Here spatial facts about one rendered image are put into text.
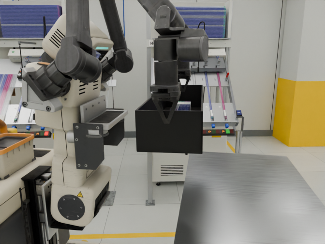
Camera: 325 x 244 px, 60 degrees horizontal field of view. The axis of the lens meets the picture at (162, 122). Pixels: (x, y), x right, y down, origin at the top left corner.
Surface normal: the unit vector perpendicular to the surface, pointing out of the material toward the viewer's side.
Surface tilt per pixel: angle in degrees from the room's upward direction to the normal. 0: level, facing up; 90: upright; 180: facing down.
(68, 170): 90
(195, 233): 0
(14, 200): 90
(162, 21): 70
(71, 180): 90
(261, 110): 90
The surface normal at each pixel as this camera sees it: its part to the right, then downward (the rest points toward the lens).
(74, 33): -0.34, -0.35
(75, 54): -0.38, -0.13
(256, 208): 0.00, -0.97
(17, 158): 0.99, 0.07
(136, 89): 0.04, 0.24
